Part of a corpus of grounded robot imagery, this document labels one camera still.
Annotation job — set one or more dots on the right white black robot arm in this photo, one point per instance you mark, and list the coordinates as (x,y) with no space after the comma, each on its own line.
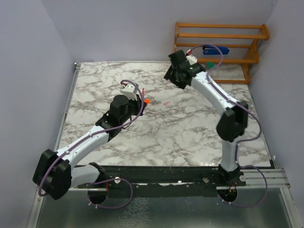
(233,116)

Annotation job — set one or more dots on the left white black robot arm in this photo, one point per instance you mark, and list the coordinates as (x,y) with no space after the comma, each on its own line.
(55,171)

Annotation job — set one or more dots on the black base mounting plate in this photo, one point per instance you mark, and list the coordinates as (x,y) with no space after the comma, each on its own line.
(154,182)

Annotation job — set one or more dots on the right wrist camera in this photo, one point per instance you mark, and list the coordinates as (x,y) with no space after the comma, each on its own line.
(192,59)

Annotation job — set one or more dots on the blue stapler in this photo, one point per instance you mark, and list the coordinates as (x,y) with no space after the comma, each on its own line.
(211,50)

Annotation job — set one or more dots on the wooden shelf rack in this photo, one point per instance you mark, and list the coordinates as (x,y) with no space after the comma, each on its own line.
(241,41)

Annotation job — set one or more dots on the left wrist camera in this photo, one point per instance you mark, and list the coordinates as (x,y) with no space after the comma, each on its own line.
(129,91)

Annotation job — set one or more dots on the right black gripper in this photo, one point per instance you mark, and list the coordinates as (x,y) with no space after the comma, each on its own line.
(169,75)

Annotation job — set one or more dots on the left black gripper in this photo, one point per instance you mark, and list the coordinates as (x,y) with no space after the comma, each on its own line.
(138,103)

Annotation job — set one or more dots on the aluminium rail frame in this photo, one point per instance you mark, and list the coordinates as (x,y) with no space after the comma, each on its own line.
(248,206)

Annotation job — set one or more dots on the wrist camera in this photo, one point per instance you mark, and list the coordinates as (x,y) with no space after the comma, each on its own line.
(192,59)
(129,91)

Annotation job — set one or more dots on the green small object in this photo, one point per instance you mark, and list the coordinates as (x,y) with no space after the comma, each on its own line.
(209,65)

